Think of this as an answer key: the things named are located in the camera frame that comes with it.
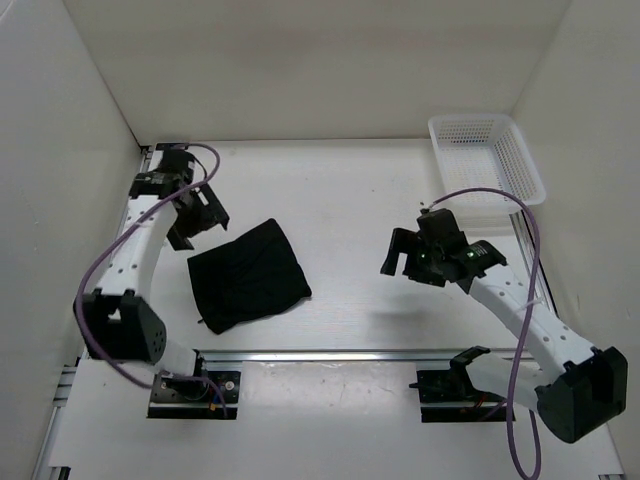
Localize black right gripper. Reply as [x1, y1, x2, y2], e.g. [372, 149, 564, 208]
[381, 227, 446, 287]

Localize black shorts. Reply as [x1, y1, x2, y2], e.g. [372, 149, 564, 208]
[187, 218, 312, 335]

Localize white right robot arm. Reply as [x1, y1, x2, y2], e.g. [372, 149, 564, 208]
[381, 228, 628, 443]

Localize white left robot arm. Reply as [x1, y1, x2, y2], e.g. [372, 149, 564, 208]
[73, 182, 229, 400]

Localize small blue label sticker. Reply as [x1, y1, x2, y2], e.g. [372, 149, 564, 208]
[154, 142, 189, 151]

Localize white plastic mesh basket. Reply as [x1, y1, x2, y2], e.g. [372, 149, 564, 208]
[428, 114, 546, 230]

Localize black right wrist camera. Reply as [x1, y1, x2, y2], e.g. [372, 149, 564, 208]
[417, 209, 507, 281]

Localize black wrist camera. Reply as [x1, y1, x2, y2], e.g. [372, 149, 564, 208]
[129, 149, 195, 199]
[417, 209, 507, 281]

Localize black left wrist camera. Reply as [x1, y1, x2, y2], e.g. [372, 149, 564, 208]
[129, 149, 195, 199]

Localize aluminium table edge rail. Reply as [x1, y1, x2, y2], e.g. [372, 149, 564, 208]
[84, 347, 566, 365]

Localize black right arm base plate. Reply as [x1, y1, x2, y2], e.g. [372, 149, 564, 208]
[409, 346, 507, 424]

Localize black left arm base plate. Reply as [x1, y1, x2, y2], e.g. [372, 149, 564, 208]
[147, 370, 241, 421]

